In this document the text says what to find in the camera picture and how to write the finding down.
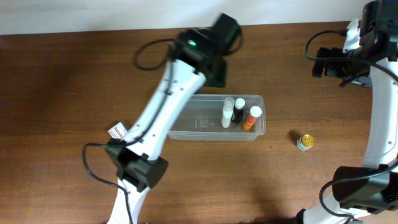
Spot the white spray bottle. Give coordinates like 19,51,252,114
221,97,234,128

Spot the dark bottle white cap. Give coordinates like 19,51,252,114
231,98,246,123

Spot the orange Redoxon tube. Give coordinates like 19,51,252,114
243,106,262,131

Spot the white Panadol medicine box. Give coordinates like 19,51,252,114
108,122,128,139

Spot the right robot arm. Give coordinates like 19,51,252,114
295,0,397,223

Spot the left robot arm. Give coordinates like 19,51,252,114
105,14,243,223

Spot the clear plastic container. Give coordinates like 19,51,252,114
169,94,266,141

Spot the small jar gold lid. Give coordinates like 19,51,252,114
297,134,315,151

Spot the left black cable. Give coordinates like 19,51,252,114
81,30,244,224

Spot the black cable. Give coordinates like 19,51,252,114
81,30,244,224
304,29,398,218

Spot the right black cable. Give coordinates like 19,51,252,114
304,29,398,218

